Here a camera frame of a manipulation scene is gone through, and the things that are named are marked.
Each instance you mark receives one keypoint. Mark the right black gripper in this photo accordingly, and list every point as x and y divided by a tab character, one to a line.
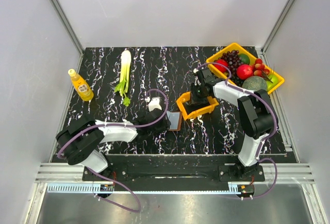
195	101

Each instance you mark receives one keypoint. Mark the small orange plastic bin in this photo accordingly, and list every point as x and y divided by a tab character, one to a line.
191	108

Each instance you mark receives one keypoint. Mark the brown leather card holder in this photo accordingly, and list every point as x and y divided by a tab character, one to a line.
175	119

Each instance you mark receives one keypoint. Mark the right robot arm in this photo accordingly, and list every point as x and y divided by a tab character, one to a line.
256	113

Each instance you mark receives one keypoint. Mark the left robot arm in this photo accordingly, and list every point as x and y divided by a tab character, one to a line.
79	141

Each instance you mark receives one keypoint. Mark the red apple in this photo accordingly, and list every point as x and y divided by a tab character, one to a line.
221	65

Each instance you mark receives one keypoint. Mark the dark purple grape bunch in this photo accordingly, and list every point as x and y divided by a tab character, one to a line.
231	57

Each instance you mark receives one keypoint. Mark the red pomegranate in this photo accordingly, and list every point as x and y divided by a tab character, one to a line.
244	72

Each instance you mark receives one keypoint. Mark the green netted melon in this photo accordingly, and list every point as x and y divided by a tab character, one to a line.
255	83

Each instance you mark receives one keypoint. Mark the dark green avocado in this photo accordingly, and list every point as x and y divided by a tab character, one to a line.
244	59

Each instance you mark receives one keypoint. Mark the red lychee cluster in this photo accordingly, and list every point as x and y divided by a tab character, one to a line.
259	69

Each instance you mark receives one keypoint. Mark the green apple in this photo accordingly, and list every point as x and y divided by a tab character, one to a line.
272	83

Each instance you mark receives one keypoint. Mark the yellow juice bottle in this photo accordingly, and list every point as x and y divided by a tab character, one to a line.
80	85

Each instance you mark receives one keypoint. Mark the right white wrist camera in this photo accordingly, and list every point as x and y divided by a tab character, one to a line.
197	74

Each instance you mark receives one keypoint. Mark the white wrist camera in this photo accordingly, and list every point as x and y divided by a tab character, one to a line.
153	103
197	74

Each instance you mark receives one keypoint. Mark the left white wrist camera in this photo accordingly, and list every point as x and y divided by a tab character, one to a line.
153	103

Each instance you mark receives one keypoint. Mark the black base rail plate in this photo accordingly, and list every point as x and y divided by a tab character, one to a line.
223	168

